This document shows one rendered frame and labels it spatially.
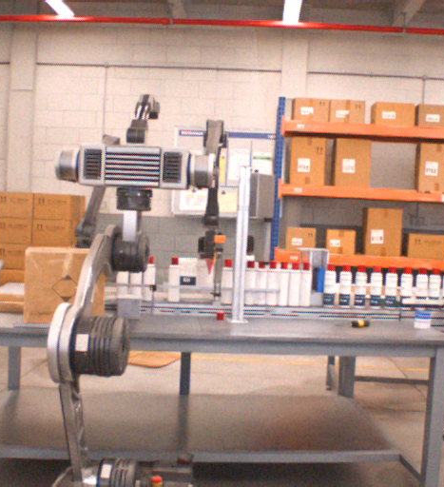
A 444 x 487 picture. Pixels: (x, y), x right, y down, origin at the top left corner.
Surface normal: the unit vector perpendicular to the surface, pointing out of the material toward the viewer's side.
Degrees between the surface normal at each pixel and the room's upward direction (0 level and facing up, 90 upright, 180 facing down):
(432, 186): 91
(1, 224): 90
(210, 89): 90
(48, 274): 90
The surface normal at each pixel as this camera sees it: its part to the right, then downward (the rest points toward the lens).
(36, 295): 0.25, 0.07
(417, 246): -0.10, 0.05
